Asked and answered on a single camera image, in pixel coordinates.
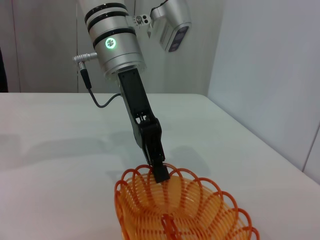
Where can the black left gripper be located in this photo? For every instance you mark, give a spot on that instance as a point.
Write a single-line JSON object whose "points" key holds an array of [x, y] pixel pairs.
{"points": [[133, 95]]}

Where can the orange plastic woven basket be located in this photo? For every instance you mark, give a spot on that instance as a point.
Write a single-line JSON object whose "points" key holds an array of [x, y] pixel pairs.
{"points": [[200, 212]]}

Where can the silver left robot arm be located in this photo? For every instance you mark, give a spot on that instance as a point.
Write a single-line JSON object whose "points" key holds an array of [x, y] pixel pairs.
{"points": [[115, 57]]}

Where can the dark background object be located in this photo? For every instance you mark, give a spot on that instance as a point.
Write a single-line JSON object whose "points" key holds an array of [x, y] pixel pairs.
{"points": [[2, 72]]}

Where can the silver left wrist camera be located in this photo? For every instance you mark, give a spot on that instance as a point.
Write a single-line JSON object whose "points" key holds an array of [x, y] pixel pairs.
{"points": [[175, 27]]}

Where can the silver camera mount bracket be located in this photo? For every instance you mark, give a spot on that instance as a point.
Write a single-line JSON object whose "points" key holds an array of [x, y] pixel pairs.
{"points": [[140, 21]]}

